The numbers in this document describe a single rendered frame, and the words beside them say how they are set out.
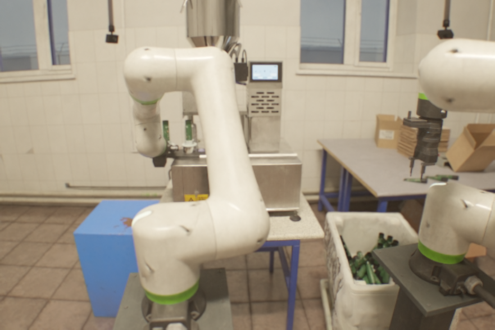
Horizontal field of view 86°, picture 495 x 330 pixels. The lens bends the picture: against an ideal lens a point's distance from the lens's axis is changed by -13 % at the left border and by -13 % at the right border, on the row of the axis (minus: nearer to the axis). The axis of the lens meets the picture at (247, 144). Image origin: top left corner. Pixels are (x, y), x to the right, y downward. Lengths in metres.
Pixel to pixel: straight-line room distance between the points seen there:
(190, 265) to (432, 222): 0.59
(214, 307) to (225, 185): 0.29
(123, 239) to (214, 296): 1.03
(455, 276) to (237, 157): 0.60
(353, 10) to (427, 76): 3.07
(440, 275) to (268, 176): 0.79
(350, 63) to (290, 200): 2.38
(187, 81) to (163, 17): 2.26
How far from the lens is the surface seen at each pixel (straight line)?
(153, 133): 1.14
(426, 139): 1.02
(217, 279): 0.82
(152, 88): 0.76
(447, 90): 0.54
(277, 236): 1.32
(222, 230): 0.61
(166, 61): 0.75
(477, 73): 0.53
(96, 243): 1.80
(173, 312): 0.67
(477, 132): 2.47
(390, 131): 2.81
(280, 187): 1.37
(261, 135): 1.51
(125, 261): 1.81
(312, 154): 3.13
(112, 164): 3.28
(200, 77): 0.75
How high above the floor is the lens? 1.45
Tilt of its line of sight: 15 degrees down
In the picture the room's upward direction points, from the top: straight up
